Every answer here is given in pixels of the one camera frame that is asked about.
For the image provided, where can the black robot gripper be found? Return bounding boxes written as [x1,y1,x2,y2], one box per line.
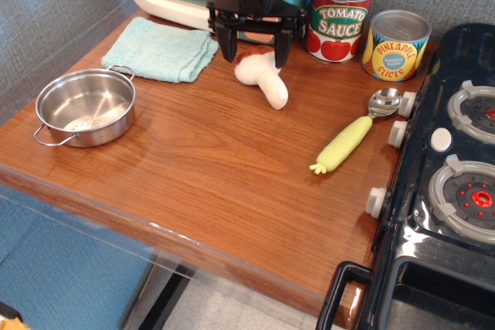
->
[207,0,306,68]

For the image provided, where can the white plush mushroom toy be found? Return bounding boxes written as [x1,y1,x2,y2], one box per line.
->
[234,46,289,110]

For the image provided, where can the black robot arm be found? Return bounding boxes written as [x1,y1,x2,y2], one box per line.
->
[207,0,307,68]

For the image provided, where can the light blue folded cloth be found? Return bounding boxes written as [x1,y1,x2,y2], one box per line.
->
[101,17,219,83]

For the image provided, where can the tomato sauce toy can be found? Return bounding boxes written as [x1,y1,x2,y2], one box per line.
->
[306,0,372,63]

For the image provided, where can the pineapple slices toy can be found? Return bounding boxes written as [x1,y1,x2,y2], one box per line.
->
[362,9,432,82]

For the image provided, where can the small steel pot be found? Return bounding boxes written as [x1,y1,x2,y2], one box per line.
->
[33,65,137,148]

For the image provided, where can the black toy stove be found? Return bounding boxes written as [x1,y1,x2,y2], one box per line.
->
[317,23,494,329]

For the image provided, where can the spoon with yellow-green handle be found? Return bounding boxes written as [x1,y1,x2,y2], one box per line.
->
[309,87,402,175]

